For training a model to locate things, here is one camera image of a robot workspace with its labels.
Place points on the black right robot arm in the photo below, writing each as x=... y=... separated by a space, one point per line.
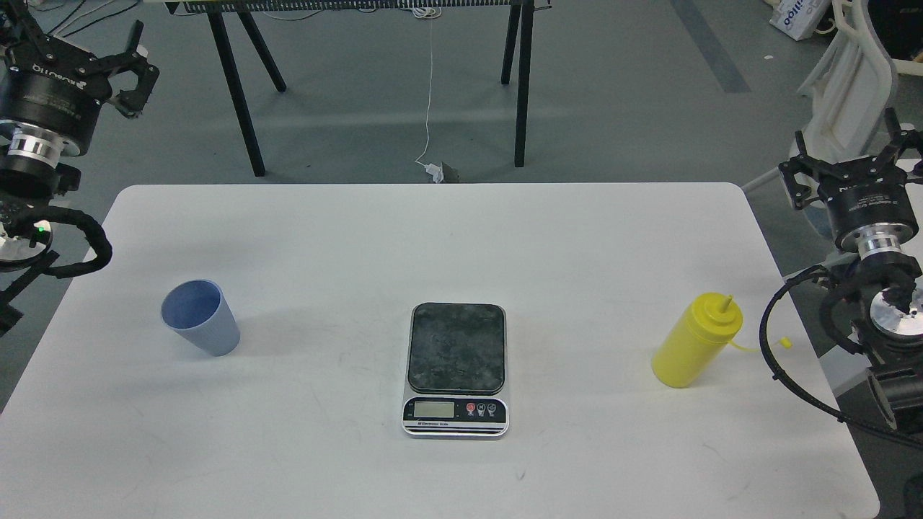
x=872 y=305

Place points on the blue ribbed plastic cup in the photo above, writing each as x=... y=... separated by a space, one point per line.
x=199 y=312

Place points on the white printed bag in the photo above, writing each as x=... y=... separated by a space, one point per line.
x=797 y=19

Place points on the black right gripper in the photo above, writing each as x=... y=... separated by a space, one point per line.
x=879 y=201

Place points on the white power adapter plug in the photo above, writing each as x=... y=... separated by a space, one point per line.
x=435 y=172

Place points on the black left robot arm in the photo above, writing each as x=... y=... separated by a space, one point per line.
x=38 y=237

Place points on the yellow squeeze bottle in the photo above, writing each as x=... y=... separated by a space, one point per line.
x=708 y=324

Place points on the white office chair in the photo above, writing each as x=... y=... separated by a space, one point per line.
x=850 y=88

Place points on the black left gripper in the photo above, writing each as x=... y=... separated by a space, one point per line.
x=64 y=96

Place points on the digital kitchen scale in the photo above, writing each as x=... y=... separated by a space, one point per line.
x=456 y=373

